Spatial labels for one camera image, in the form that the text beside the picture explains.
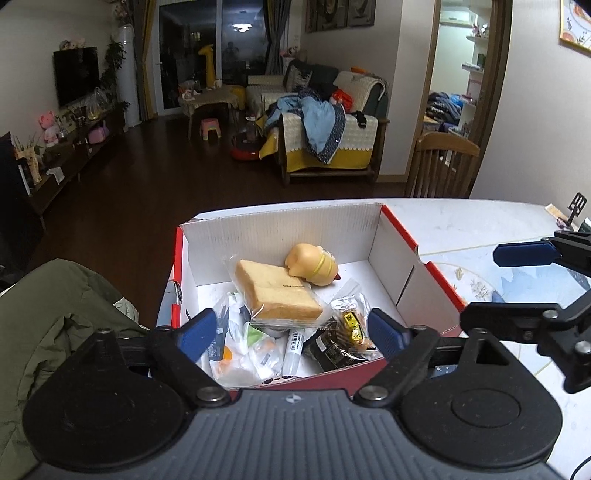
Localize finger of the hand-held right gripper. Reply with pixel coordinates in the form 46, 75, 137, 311
492, 230, 591, 278
459, 288, 591, 343

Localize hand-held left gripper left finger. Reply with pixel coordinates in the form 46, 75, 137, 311
69, 307, 232, 408

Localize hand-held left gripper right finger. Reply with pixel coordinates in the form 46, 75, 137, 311
353, 307, 518, 408

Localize yellow snack packet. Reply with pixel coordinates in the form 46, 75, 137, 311
330, 298, 375, 350

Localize white green tissue packet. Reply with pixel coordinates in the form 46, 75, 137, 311
203, 291, 287, 389

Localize black snack packet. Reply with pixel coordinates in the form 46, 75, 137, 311
305, 323, 384, 373

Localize bagged bread slices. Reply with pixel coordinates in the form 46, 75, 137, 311
233, 259, 325, 325

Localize white cream tube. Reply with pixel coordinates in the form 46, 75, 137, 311
281, 329, 308, 377

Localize yellow duck toy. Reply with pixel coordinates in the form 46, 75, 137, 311
284, 243, 343, 287

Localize white cardboard box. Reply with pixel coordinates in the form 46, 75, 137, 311
171, 202, 468, 393

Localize black slotted spatula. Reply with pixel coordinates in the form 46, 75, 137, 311
556, 193, 587, 230

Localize wooden chair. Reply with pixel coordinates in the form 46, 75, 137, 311
405, 131, 481, 199

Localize olive green jacket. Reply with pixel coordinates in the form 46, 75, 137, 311
0, 258, 153, 462

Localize red black floor item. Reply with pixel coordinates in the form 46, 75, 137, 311
231, 134, 262, 162

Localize sofa with cream cover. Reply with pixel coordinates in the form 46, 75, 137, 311
245, 60, 391, 186

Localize dark television cabinet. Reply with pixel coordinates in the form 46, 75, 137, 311
14, 102, 128, 232

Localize blue jacket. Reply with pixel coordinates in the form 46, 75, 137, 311
268, 90, 347, 165

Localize black tall cabinet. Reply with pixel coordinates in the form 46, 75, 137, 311
0, 131, 33, 278

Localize wooden coffee table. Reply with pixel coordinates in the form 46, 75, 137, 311
178, 88, 236, 140

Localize colourful gold framed picture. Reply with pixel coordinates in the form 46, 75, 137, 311
560, 0, 591, 51

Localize pink plush toy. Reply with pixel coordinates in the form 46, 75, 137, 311
39, 111, 59, 147

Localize white tower air conditioner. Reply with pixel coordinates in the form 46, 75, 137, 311
117, 25, 141, 129

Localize yellow giraffe toy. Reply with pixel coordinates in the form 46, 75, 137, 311
198, 44, 218, 89

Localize grey yellow curtain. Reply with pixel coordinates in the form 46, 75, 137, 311
264, 0, 290, 75
139, 0, 160, 121

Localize green potted plant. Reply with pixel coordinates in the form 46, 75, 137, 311
103, 39, 123, 93

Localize flat screen television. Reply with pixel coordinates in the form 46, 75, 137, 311
53, 46, 99, 108

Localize dark framed wall picture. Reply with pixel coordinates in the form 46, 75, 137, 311
305, 0, 349, 33
348, 0, 384, 28

